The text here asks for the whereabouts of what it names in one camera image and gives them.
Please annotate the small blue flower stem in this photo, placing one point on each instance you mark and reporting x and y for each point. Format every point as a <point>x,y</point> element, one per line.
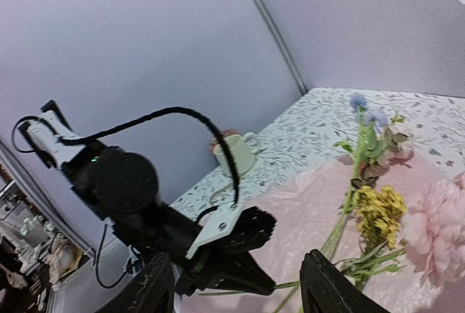
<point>367,150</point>

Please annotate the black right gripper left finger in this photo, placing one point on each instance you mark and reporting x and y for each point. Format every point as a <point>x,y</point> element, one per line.
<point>151,290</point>

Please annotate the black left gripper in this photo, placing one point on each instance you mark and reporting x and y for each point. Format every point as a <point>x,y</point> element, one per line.
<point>123,186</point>

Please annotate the left aluminium frame post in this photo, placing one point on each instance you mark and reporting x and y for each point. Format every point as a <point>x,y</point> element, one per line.
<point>281,45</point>

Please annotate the yellow small flower sprig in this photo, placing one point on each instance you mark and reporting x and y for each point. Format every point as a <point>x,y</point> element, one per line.
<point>377,216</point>

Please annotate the single pink carnation stem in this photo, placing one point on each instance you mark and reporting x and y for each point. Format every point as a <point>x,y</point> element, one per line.
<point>308,207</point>

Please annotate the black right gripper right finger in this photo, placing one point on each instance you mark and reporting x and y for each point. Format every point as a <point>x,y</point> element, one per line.
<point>325,289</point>

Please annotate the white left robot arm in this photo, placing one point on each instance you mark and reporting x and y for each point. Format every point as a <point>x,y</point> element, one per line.
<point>52,139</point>

